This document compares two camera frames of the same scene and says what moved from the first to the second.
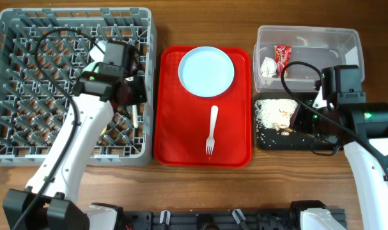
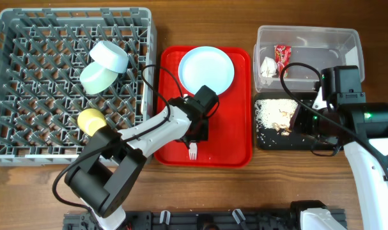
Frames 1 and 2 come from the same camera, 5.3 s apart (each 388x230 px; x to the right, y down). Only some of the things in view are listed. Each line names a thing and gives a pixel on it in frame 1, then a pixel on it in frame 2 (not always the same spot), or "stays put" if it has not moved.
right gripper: x=298 y=122 stays put
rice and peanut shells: x=274 y=114 stays put
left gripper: x=142 y=97 → x=204 y=137
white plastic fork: x=210 y=143 → x=193 y=150
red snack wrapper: x=282 y=57 stays put
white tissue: x=268 y=70 stays put
